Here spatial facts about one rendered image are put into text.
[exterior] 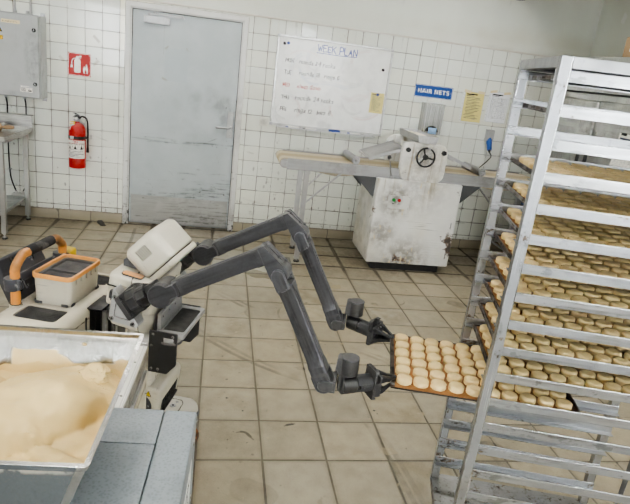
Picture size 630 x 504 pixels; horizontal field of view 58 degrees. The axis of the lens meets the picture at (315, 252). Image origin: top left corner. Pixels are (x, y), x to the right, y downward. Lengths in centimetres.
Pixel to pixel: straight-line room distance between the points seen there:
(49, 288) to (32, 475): 156
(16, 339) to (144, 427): 22
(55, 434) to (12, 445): 5
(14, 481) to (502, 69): 606
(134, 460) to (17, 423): 17
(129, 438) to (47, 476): 25
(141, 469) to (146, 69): 519
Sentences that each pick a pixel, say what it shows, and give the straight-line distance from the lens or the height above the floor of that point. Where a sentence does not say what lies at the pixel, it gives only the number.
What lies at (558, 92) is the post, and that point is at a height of 173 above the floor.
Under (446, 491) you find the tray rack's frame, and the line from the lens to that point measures 258.
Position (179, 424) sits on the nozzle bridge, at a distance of 92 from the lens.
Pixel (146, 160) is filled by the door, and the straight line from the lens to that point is 593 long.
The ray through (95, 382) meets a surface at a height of 128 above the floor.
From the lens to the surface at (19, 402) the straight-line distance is 79.
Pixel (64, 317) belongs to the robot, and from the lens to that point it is 212.
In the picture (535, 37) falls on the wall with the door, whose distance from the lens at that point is 654.
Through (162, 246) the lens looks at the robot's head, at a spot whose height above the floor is 109.
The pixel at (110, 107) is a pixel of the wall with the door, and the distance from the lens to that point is 588.
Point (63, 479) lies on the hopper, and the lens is 67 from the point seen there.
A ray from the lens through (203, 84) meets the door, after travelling 580.
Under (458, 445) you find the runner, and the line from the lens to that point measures 254.
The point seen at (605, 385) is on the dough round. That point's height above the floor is 88.
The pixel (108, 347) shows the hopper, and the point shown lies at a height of 130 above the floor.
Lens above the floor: 171
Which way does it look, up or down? 18 degrees down
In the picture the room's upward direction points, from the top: 7 degrees clockwise
